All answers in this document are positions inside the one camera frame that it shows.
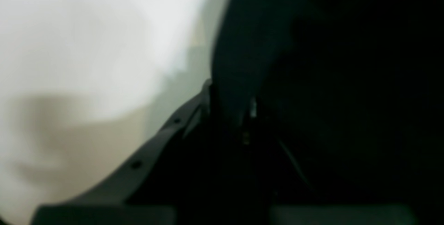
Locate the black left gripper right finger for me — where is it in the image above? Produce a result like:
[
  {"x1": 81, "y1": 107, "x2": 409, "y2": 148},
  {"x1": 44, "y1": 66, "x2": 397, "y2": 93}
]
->
[{"x1": 212, "y1": 0, "x2": 443, "y2": 225}]

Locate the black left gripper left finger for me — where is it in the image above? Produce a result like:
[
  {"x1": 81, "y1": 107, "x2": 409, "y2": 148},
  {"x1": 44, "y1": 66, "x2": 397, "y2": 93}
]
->
[{"x1": 32, "y1": 79, "x2": 212, "y2": 225}]

